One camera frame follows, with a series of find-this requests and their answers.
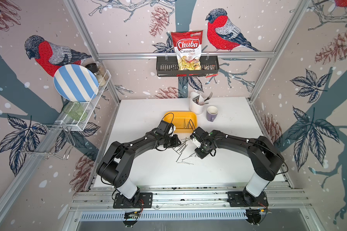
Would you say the steel nail pile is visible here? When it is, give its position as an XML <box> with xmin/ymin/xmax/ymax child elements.
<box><xmin>173</xmin><ymin>137</ymin><xmax>190</xmax><ymax>163</ymax></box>

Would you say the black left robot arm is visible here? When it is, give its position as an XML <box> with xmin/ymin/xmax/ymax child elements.
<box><xmin>97</xmin><ymin>120</ymin><xmax>181</xmax><ymax>200</ymax></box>

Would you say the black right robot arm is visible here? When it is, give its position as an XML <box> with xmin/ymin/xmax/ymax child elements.
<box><xmin>190</xmin><ymin>127</ymin><xmax>285</xmax><ymax>205</ymax></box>

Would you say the yellow plastic storage box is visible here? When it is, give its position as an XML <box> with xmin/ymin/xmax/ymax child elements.
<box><xmin>163</xmin><ymin>111</ymin><xmax>197</xmax><ymax>133</ymax></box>

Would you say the white cutlery holder cup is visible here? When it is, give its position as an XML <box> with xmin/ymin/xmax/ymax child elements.
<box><xmin>190</xmin><ymin>92</ymin><xmax>204</xmax><ymax>115</ymax></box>

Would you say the purple mug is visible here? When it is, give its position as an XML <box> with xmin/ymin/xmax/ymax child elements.
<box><xmin>206</xmin><ymin>106</ymin><xmax>218</xmax><ymax>122</ymax></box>

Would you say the metal fork in cup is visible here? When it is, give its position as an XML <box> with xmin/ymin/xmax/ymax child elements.
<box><xmin>201</xmin><ymin>92</ymin><xmax>213</xmax><ymax>105</ymax></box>

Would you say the red Chuba chips bag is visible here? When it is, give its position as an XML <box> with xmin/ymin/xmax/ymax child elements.
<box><xmin>171</xmin><ymin>30</ymin><xmax>203</xmax><ymax>71</ymax></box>

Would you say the green glass bowl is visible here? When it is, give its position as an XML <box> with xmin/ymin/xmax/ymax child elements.
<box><xmin>62</xmin><ymin>102</ymin><xmax>87</xmax><ymax>121</ymax></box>

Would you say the dark lid spice jar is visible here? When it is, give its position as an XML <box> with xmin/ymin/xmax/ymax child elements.
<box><xmin>85</xmin><ymin>63</ymin><xmax>103</xmax><ymax>84</ymax></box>

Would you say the blue white striped plate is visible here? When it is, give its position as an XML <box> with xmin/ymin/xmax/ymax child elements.
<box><xmin>54</xmin><ymin>64</ymin><xmax>99</xmax><ymax>103</ymax></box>

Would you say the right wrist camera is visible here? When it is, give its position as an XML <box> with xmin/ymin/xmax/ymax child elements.
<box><xmin>191</xmin><ymin>137</ymin><xmax>201</xmax><ymax>148</ymax></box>

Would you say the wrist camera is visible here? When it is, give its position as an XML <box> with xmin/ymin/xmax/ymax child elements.
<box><xmin>168</xmin><ymin>124</ymin><xmax>176</xmax><ymax>136</ymax></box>
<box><xmin>191</xmin><ymin>137</ymin><xmax>201</xmax><ymax>148</ymax></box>

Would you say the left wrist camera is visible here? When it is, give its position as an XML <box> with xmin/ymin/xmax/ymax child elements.
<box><xmin>168</xmin><ymin>124</ymin><xmax>176</xmax><ymax>136</ymax></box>

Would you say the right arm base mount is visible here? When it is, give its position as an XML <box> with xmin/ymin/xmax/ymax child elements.
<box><xmin>227</xmin><ymin>190</ymin><xmax>269</xmax><ymax>208</ymax></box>

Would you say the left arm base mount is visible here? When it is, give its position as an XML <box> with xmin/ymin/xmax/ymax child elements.
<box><xmin>113</xmin><ymin>192</ymin><xmax>153</xmax><ymax>209</ymax></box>

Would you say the black wall basket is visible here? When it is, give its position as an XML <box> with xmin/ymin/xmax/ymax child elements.
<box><xmin>156</xmin><ymin>56</ymin><xmax>219</xmax><ymax>77</ymax></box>

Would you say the clear wire dish rack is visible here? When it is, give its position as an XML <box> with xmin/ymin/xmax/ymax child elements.
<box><xmin>19</xmin><ymin>70</ymin><xmax>111</xmax><ymax>160</ymax></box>

